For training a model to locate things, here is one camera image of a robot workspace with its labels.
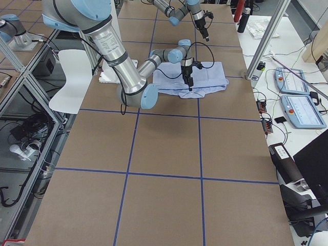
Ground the light blue striped shirt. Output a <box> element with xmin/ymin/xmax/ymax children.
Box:
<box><xmin>153</xmin><ymin>61</ymin><xmax>229</xmax><ymax>98</ymax></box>

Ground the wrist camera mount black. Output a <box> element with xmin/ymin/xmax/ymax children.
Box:
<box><xmin>192</xmin><ymin>60</ymin><xmax>203</xmax><ymax>69</ymax></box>
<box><xmin>203</xmin><ymin>10</ymin><xmax>214</xmax><ymax>19</ymax></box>

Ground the lower teach pendant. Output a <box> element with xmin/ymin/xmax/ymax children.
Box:
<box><xmin>281</xmin><ymin>95</ymin><xmax>326</xmax><ymax>129</ymax></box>

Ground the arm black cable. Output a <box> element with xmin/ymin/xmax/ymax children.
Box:
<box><xmin>158</xmin><ymin>41</ymin><xmax>215</xmax><ymax>79</ymax></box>

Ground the white central pedestal column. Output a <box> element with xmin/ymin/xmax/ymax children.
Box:
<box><xmin>93</xmin><ymin>1</ymin><xmax>140</xmax><ymax>92</ymax></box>

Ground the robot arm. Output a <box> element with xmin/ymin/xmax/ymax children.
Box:
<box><xmin>148</xmin><ymin>0</ymin><xmax>214</xmax><ymax>42</ymax></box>
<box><xmin>42</xmin><ymin>1</ymin><xmax>193</xmax><ymax>109</ymax></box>

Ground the teach pendant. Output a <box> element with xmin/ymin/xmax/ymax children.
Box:
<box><xmin>274</xmin><ymin>67</ymin><xmax>310</xmax><ymax>95</ymax></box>
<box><xmin>281</xmin><ymin>95</ymin><xmax>326</xmax><ymax>129</ymax></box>

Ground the aluminium frame post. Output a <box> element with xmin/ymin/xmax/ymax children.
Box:
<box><xmin>245</xmin><ymin>0</ymin><xmax>291</xmax><ymax>79</ymax></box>

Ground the upper teach pendant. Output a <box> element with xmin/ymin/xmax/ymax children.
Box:
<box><xmin>274</xmin><ymin>67</ymin><xmax>310</xmax><ymax>95</ymax></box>

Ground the plastic bag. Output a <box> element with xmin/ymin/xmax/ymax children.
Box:
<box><xmin>247</xmin><ymin>19</ymin><xmax>269</xmax><ymax>39</ymax></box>

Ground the black monitor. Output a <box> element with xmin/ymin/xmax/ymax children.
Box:
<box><xmin>294</xmin><ymin>131</ymin><xmax>328</xmax><ymax>204</ymax></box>

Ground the red bottle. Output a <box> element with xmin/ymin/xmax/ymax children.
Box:
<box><xmin>234</xmin><ymin>0</ymin><xmax>245</xmax><ymax>23</ymax></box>

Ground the black bottle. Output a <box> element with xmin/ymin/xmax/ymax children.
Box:
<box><xmin>237</xmin><ymin>7</ymin><xmax>251</xmax><ymax>33</ymax></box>

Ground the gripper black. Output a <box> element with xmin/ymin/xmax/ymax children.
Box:
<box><xmin>195</xmin><ymin>18</ymin><xmax>210</xmax><ymax>42</ymax></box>
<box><xmin>180</xmin><ymin>66</ymin><xmax>194</xmax><ymax>91</ymax></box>

